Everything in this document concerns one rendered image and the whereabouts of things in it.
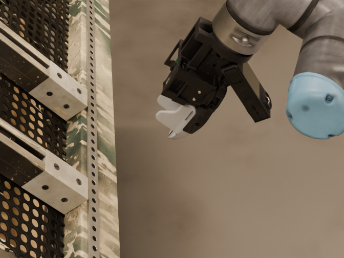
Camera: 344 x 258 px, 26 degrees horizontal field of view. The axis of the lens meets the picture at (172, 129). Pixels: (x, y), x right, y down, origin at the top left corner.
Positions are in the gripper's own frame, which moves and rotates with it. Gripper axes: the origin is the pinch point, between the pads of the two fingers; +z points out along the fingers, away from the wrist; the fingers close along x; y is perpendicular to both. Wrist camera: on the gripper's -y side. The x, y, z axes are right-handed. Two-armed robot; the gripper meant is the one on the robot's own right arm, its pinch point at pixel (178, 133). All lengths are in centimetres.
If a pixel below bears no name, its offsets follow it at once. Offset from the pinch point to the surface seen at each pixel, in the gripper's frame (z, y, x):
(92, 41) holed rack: 50, 4, -77
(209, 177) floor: 113, -67, -108
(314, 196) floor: 95, -102, -102
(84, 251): 44.9, -2.1, -6.5
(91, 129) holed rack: 47, 0, -42
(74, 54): 51, 8, -70
